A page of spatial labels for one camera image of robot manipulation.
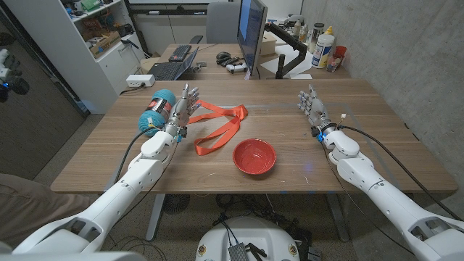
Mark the dark jar with lid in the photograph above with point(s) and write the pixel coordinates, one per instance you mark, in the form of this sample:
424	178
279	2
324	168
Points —
316	34

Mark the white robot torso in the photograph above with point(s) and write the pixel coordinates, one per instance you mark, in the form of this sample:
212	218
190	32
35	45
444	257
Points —
261	235

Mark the dark open laptop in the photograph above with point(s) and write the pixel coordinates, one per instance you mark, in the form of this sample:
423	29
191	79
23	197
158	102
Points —
165	70

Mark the grey finned electronics box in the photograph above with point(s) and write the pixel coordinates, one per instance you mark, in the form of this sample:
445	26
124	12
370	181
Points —
238	252

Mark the person leg brown trousers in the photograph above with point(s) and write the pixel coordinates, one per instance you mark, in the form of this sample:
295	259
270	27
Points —
29	206

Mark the black computer monitor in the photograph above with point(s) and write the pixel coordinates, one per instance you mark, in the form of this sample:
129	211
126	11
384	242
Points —
250	32

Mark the white paper sheets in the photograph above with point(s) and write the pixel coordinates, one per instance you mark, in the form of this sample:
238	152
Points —
270	65

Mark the black remote control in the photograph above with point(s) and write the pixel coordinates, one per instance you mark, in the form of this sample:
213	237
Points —
230	61

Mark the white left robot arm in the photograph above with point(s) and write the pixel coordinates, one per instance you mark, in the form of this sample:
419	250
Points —
119	195

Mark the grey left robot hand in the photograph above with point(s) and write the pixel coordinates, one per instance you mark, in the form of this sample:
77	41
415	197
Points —
179	112

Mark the white power strip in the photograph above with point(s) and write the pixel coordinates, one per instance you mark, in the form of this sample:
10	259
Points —
139	80

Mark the red bowl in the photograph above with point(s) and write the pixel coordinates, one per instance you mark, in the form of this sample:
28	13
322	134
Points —
253	157

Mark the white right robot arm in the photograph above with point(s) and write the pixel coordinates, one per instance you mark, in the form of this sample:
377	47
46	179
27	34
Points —
384	203

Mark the black keyboard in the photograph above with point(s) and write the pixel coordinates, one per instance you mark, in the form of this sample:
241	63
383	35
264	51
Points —
180	53

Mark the white shelf cabinet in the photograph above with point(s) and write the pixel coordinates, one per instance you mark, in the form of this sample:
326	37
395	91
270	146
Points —
90	79

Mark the red cup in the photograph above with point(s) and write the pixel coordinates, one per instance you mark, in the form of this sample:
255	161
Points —
340	50

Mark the white table leg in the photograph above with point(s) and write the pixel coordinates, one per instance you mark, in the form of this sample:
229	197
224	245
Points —
338	217
155	217

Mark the orange ribbon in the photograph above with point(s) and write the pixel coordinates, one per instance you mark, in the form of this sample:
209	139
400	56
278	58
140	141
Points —
241	111

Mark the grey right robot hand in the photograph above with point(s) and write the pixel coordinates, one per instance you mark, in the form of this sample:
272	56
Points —
317	110

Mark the teal yarn skein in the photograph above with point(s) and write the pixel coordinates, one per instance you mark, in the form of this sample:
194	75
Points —
150	117

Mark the wooden office desk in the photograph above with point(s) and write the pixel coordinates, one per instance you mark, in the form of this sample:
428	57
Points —
210	70

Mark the black and white camera rig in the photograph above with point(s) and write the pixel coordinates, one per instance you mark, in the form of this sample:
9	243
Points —
7	72

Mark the round black fan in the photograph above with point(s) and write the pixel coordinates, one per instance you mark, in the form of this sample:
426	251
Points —
175	203

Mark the white game controller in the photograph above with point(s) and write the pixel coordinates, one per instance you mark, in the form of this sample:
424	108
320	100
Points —
235	67

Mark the white wipes canister yellow cap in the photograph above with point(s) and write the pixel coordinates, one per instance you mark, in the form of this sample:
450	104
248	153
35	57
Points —
322	50

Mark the black computer mouse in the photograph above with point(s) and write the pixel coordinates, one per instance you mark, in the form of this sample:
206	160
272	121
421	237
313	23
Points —
223	55

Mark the tan cardboard box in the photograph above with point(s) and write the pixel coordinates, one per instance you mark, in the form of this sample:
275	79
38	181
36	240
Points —
268	45

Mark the open brown cardboard box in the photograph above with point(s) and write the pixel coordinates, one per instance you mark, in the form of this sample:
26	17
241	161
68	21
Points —
103	45

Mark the grey office chair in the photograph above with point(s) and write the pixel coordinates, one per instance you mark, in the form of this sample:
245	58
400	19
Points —
221	21

